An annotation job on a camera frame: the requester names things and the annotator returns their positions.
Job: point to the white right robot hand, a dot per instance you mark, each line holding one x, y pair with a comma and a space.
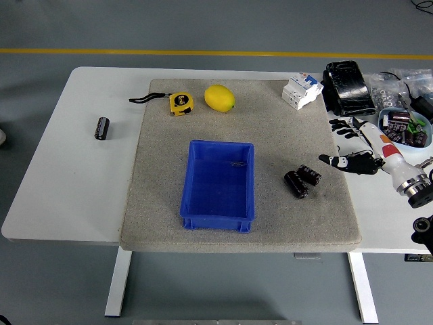
389, 152

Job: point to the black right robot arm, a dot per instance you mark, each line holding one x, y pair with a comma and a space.
419, 199

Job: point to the blue plastic box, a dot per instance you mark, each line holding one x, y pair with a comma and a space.
216, 189

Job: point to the green plastic clips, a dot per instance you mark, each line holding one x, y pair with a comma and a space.
414, 127

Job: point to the light blue bowl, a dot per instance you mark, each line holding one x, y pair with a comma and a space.
427, 127

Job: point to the clear bag of nuts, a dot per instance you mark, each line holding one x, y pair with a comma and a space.
384, 93

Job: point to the black wrapped pouch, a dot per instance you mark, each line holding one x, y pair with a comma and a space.
348, 88

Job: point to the clear plastic bag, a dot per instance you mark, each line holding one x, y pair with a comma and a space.
417, 79

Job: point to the white blue circuit breaker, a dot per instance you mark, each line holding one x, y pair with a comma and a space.
301, 89

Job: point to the black table control panel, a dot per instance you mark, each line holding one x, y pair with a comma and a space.
417, 257

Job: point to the grey-brown mat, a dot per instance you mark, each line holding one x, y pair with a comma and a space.
270, 135

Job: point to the white table leg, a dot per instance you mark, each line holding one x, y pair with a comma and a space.
117, 284
363, 287

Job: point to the yellow lemon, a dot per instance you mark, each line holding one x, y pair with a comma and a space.
219, 98

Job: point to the yellow tape measure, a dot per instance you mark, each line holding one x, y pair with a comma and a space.
181, 103

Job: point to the grey table bracket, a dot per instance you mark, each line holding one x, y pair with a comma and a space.
307, 256

